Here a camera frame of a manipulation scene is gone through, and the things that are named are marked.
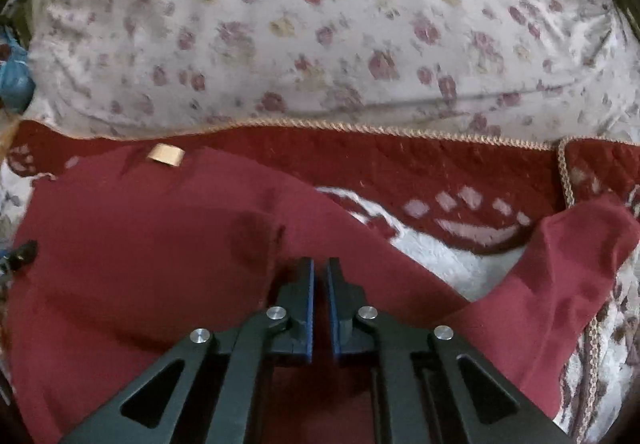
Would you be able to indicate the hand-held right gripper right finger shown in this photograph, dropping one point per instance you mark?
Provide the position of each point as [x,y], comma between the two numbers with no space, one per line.
[334,314]

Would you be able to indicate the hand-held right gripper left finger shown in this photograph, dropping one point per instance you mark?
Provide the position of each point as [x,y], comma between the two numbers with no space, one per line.
[310,306]

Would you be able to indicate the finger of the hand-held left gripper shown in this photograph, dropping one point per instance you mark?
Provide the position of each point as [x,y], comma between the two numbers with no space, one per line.
[25,252]

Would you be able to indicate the red pillow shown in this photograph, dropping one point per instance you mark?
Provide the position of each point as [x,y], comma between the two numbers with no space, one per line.
[150,249]

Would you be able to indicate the blue cloth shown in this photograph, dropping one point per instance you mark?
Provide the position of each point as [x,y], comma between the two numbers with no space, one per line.
[15,74]

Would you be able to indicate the red and white plush blanket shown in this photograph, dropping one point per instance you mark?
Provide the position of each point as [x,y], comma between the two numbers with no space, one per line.
[450,164]

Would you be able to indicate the floral duvet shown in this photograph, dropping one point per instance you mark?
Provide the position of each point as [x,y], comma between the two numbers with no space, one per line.
[350,24]

